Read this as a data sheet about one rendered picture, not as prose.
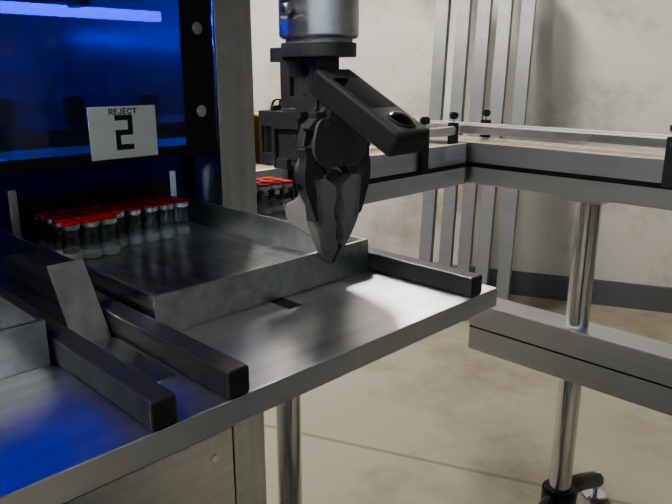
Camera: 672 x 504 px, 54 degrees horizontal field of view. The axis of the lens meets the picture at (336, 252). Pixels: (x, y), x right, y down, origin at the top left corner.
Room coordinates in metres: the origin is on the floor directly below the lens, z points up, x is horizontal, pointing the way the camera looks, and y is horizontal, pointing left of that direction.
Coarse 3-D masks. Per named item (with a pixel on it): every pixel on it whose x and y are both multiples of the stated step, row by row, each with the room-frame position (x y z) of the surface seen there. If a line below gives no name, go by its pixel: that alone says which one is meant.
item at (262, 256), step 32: (192, 224) 0.90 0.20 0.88; (224, 224) 0.86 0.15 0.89; (256, 224) 0.81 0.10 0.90; (288, 224) 0.77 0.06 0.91; (0, 256) 0.73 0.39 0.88; (32, 256) 0.66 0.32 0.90; (64, 256) 0.62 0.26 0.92; (128, 256) 0.73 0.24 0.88; (160, 256) 0.73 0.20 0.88; (192, 256) 0.73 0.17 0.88; (224, 256) 0.73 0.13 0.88; (256, 256) 0.73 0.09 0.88; (288, 256) 0.73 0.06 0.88; (320, 256) 0.63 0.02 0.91; (352, 256) 0.67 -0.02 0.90; (96, 288) 0.57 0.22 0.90; (128, 288) 0.53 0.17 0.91; (160, 288) 0.62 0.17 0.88; (192, 288) 0.52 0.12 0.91; (224, 288) 0.55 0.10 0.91; (256, 288) 0.57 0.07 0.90; (288, 288) 0.60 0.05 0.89; (160, 320) 0.50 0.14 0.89; (192, 320) 0.52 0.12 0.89
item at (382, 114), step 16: (320, 80) 0.62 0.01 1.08; (336, 80) 0.61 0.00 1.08; (352, 80) 0.62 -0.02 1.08; (320, 96) 0.62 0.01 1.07; (336, 96) 0.60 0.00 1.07; (352, 96) 0.59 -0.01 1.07; (368, 96) 0.60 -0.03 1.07; (384, 96) 0.62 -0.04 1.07; (336, 112) 0.60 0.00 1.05; (352, 112) 0.59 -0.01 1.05; (368, 112) 0.58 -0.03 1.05; (384, 112) 0.58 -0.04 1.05; (400, 112) 0.58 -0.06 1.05; (368, 128) 0.57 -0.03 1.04; (384, 128) 0.56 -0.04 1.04; (400, 128) 0.56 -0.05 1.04; (416, 128) 0.57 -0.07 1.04; (384, 144) 0.56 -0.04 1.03; (400, 144) 0.56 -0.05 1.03; (416, 144) 0.58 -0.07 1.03
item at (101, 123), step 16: (96, 112) 0.76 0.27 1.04; (112, 112) 0.77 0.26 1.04; (128, 112) 0.78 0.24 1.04; (144, 112) 0.80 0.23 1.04; (96, 128) 0.75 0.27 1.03; (112, 128) 0.77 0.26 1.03; (144, 128) 0.80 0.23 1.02; (96, 144) 0.75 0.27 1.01; (112, 144) 0.77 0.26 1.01; (144, 144) 0.80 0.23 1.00; (96, 160) 0.75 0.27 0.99
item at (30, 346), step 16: (0, 304) 0.50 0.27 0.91; (16, 304) 0.48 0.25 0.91; (0, 320) 0.50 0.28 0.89; (16, 320) 0.48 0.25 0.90; (32, 320) 0.45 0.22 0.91; (0, 336) 0.42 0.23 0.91; (16, 336) 0.43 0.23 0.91; (32, 336) 0.44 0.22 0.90; (0, 352) 0.42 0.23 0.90; (16, 352) 0.43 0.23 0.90; (32, 352) 0.44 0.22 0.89; (48, 352) 0.45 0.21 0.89; (0, 368) 0.42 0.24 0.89; (16, 368) 0.43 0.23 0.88; (32, 368) 0.44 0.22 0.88
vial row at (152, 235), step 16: (128, 208) 0.78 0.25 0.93; (144, 208) 0.80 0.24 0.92; (160, 208) 0.82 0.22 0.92; (176, 208) 0.83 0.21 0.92; (128, 224) 0.78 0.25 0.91; (144, 224) 0.80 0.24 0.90; (160, 224) 0.82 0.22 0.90; (176, 224) 0.83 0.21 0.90; (128, 240) 0.78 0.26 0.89; (144, 240) 0.79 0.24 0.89
